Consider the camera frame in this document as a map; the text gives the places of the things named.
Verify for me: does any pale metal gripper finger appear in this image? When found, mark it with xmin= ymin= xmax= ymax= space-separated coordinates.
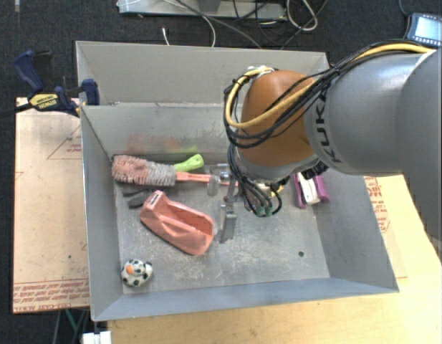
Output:
xmin=218 ymin=204 xmax=239 ymax=244
xmin=207 ymin=168 xmax=231 ymax=197

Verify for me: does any grey metal bin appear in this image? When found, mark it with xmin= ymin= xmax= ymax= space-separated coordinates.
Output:
xmin=75 ymin=40 xmax=400 ymax=323

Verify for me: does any pink bristle brush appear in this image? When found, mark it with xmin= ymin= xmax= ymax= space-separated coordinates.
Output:
xmin=110 ymin=154 xmax=239 ymax=188

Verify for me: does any purple and white stapler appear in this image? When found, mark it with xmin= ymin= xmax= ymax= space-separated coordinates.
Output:
xmin=292 ymin=172 xmax=330 ymax=210

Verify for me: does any dark grey cloth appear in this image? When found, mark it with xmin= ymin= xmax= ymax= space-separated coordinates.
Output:
xmin=121 ymin=186 xmax=150 ymax=209

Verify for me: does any white black-spotted toy duck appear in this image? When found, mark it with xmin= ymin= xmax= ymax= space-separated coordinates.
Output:
xmin=120 ymin=259 xmax=154 ymax=288

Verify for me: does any brown cardboard board, red print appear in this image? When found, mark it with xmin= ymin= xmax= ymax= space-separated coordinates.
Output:
xmin=12 ymin=97 xmax=410 ymax=315

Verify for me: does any lime green handle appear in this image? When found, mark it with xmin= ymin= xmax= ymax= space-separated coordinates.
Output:
xmin=173 ymin=153 xmax=205 ymax=173

